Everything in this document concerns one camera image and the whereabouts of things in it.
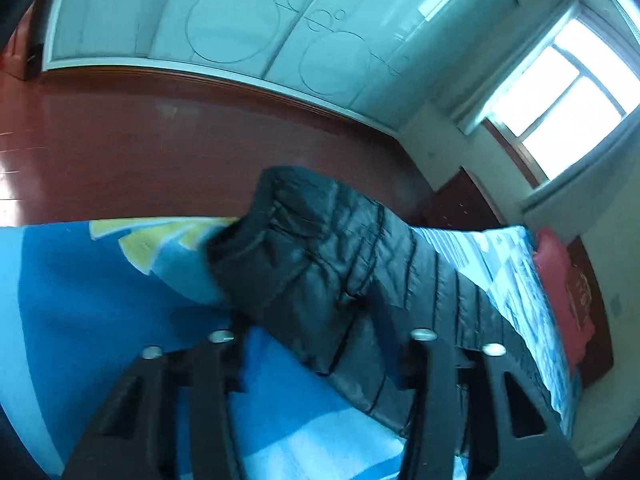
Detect white sliding-door wardrobe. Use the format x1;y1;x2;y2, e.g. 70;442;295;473
42;0;521;136

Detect dark wooden headboard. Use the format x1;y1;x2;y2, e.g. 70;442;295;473
565;237;615;388

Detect window with white frame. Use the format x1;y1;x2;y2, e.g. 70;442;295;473
452;0;640;211

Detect black puffer jacket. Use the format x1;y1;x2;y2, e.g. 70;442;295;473
206;166;571;461

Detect dark wooden nightstand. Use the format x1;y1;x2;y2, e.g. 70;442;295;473
425;167;506;231

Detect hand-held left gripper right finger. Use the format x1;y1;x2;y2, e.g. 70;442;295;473
400;329;586;480

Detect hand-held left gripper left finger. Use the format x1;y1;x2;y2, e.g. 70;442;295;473
62;330;246;480

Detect blue patterned bed sheet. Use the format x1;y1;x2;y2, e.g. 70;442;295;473
0;217;576;480

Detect small brown printed cushion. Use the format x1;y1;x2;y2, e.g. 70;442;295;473
564;262;596;333

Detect red pillow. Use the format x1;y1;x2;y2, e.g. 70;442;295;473
532;227;596;361

